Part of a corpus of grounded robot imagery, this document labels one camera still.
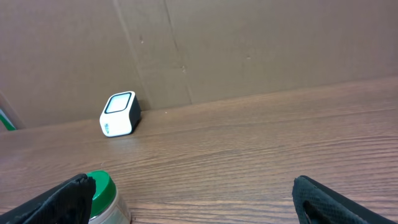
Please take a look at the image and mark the white barcode scanner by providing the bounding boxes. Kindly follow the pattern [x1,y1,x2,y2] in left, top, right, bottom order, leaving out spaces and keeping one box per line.
[99,91,141,138]

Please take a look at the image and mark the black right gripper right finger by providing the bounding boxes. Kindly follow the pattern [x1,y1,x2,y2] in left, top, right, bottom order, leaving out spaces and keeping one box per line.
[292,175,395,224]

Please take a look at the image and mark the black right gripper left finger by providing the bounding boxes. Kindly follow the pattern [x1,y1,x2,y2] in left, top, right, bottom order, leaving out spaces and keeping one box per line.
[1,174,96,224]

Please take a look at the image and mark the green lid jar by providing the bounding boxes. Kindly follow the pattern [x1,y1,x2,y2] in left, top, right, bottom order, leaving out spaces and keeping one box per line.
[87,170,131,224]

